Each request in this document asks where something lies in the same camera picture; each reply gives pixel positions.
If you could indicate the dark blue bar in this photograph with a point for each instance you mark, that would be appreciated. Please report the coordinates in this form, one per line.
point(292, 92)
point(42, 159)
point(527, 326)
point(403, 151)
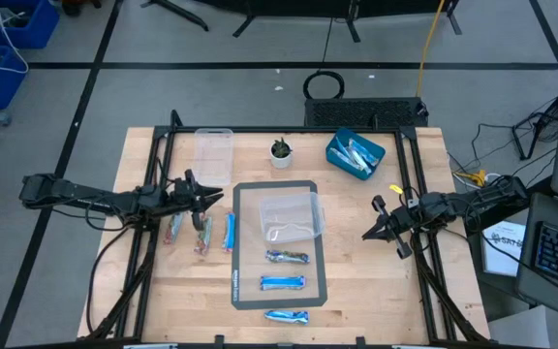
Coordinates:
point(286, 257)

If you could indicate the grey-bordered silicone baking mat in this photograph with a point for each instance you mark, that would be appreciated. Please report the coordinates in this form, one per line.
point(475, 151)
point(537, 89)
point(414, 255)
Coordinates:
point(250, 271)

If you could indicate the yellow power plug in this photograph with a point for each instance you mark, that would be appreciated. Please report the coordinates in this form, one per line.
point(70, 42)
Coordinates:
point(473, 177)

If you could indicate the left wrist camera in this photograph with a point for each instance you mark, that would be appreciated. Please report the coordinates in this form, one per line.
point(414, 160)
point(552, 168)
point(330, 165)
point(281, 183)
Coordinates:
point(181, 186)

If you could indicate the blue plastic bin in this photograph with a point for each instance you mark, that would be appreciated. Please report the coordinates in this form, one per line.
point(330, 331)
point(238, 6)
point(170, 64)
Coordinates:
point(333, 156)

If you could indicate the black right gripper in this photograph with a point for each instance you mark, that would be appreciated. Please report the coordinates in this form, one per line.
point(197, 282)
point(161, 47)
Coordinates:
point(395, 228)

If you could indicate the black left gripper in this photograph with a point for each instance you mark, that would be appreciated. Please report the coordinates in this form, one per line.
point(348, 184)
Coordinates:
point(196, 199)

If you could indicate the black aluminium table frame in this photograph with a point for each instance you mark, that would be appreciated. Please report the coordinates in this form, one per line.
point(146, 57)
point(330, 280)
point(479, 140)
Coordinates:
point(284, 129)

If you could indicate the grey desk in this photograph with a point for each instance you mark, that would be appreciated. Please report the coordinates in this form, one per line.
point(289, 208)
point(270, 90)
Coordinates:
point(531, 291)

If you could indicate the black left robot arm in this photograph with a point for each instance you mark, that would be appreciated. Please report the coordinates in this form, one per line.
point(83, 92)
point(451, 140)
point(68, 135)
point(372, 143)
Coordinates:
point(66, 191)

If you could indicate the black perforated computer case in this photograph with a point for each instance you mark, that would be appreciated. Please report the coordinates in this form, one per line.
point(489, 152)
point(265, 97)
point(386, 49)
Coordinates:
point(366, 112)

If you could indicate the white paper sheet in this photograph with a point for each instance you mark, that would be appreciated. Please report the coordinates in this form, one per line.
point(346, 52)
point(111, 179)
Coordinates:
point(502, 252)

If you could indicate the yellow tape tag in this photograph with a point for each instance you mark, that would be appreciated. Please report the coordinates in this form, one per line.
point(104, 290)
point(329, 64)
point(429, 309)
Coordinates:
point(396, 189)

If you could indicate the white pot with succulent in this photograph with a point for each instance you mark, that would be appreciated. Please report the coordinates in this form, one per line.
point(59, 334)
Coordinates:
point(280, 157)

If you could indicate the clear plastic container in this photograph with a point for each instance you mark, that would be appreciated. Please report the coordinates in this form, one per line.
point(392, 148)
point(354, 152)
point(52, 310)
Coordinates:
point(291, 213)
point(213, 157)

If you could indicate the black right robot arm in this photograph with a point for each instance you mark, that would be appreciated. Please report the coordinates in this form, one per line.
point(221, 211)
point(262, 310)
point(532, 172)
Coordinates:
point(477, 199)

